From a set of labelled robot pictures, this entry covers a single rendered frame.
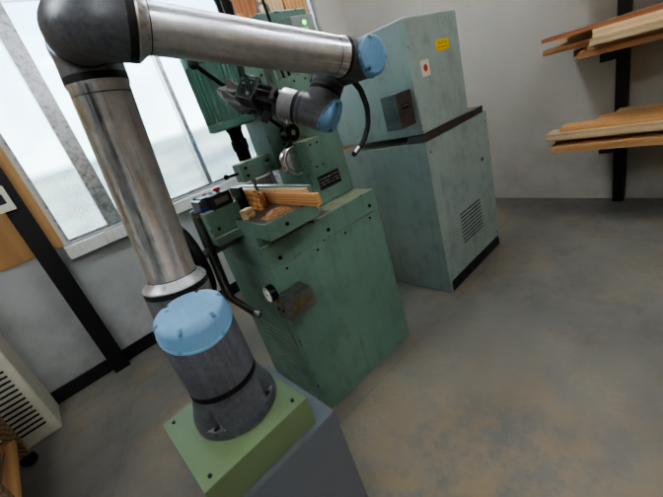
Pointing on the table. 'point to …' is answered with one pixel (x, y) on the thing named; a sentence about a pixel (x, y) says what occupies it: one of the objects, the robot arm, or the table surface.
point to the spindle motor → (208, 103)
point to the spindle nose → (239, 143)
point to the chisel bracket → (248, 171)
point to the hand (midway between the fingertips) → (222, 93)
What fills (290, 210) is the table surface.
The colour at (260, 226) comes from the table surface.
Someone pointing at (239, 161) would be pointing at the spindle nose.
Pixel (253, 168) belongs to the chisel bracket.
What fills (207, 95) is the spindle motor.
